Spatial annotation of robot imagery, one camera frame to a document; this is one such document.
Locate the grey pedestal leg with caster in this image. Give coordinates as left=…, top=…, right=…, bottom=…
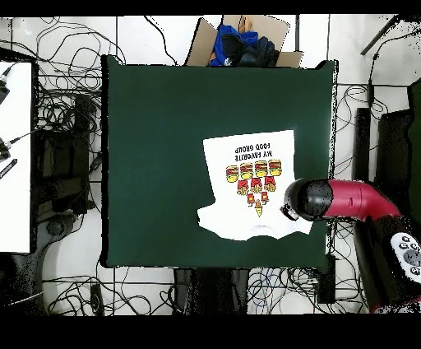
left=32, top=213, right=80, bottom=264

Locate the white printed t-shirt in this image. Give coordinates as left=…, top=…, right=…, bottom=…
left=196, top=129, right=314, bottom=242

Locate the black rectangular box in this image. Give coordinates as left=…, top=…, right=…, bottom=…
left=317, top=254, right=337, bottom=305

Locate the white side table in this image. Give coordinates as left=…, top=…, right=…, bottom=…
left=0, top=60, right=34, bottom=254

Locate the single black cable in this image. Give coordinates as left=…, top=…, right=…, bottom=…
left=143, top=15, right=178, bottom=66

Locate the black metal stand base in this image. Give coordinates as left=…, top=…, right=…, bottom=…
left=32, top=93, right=96, bottom=215
left=354, top=106, right=414, bottom=205

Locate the brown cardboard box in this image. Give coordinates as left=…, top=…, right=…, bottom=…
left=183, top=14, right=304, bottom=68

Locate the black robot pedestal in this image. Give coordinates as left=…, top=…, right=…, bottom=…
left=172, top=268, right=251, bottom=315

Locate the dark green table cloth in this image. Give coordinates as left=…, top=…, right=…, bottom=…
left=100, top=54, right=339, bottom=269

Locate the black cable with adapter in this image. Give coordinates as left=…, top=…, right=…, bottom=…
left=367, top=29, right=421, bottom=111

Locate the blue garment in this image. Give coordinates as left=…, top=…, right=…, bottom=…
left=209, top=24, right=261, bottom=67

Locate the dark metal rod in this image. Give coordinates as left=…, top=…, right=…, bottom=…
left=359, top=14, right=400, bottom=56

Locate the black label strip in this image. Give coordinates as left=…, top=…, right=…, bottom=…
left=0, top=158, right=18, bottom=180

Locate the black power strip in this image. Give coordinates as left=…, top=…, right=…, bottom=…
left=90, top=282, right=105, bottom=316

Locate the black cable tangle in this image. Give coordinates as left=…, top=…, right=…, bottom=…
left=246, top=223, right=369, bottom=314
left=0, top=16, right=127, bottom=133
left=42, top=259, right=185, bottom=315
left=328, top=83, right=391, bottom=180

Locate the dark navy garment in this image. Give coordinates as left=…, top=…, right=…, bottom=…
left=221, top=32, right=280, bottom=67

